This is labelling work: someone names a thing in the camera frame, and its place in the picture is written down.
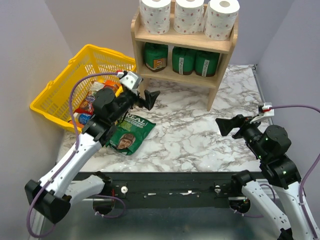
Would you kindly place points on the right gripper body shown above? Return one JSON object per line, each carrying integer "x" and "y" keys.
{"x": 248, "y": 130}

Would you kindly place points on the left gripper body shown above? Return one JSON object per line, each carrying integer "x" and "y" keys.
{"x": 128, "y": 100}

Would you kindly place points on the green roll brown end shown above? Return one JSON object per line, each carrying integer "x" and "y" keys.
{"x": 206, "y": 63}

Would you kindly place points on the floral paper towel roll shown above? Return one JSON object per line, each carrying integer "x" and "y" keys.
{"x": 220, "y": 17}
{"x": 155, "y": 16}
{"x": 189, "y": 16}

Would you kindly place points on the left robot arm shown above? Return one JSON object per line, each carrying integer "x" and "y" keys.
{"x": 82, "y": 140}

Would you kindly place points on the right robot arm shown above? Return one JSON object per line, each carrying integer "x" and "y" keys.
{"x": 275, "y": 162}

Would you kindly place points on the wooden two-tier shelf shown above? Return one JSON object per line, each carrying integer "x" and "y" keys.
{"x": 196, "y": 41}

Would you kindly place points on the orange snack packet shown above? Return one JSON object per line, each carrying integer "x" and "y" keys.
{"x": 112, "y": 84}

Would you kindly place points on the green chip bag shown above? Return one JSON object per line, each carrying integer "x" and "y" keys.
{"x": 130, "y": 134}

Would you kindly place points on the red candy bag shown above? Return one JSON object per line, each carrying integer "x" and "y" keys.
{"x": 86, "y": 106}

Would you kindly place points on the blue label bottle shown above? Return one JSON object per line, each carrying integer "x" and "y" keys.
{"x": 82, "y": 118}

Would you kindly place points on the yellow plastic shopping basket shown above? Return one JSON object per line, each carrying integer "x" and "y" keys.
{"x": 53, "y": 101}

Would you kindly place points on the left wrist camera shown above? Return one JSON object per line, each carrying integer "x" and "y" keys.
{"x": 131, "y": 81}

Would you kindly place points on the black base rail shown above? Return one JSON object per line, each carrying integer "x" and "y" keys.
{"x": 163, "y": 190}

